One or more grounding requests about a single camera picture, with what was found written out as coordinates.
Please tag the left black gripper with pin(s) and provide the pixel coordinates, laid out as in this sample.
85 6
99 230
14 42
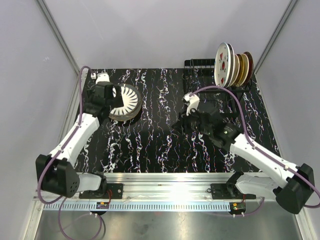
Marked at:
117 100

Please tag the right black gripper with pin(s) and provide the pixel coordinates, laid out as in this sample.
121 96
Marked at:
183 125

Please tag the black white striped plate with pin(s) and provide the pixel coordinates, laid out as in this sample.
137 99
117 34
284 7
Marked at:
130 94

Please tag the white watermelon pattern plate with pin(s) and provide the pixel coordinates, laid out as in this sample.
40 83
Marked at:
222 66

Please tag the amber patterned glass plate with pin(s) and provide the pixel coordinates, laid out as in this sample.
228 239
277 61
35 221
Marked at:
241 71

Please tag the dark green rimmed plate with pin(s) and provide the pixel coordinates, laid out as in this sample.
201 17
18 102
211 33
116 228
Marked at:
232 61

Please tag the cream plate with black sprig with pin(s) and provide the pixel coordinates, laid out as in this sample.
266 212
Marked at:
246 61

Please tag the red floral plate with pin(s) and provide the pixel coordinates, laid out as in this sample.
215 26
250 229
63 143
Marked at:
250 66

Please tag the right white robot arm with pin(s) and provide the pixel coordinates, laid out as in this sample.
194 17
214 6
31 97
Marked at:
288 184

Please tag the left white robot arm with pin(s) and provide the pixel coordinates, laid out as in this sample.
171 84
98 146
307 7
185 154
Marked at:
55 172

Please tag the stack of plates under white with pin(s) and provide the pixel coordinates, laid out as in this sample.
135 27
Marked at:
128 112

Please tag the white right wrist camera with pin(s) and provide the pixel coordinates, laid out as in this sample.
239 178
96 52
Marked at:
192 101

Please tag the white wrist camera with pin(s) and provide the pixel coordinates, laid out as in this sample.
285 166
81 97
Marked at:
192 101
100 77

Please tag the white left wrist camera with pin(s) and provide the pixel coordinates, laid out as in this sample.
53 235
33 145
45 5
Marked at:
100 77

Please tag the black wire dish rack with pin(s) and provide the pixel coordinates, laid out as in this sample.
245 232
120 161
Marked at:
199 73

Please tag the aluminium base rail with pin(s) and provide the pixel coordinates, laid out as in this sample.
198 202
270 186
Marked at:
187 187

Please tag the white slotted cable duct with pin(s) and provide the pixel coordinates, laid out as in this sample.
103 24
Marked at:
140 206

